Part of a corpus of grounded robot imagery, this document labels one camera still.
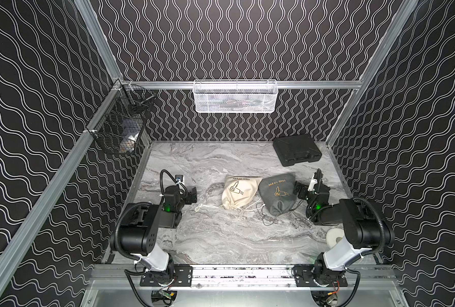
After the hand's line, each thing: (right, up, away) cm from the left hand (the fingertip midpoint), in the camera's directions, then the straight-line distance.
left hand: (185, 185), depth 95 cm
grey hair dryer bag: (+45, -3, -4) cm, 46 cm away
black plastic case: (+61, +19, +16) cm, 65 cm away
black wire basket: (-32, +26, -1) cm, 41 cm away
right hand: (+61, +1, +2) cm, 61 cm away
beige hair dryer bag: (+26, -2, -2) cm, 26 cm away
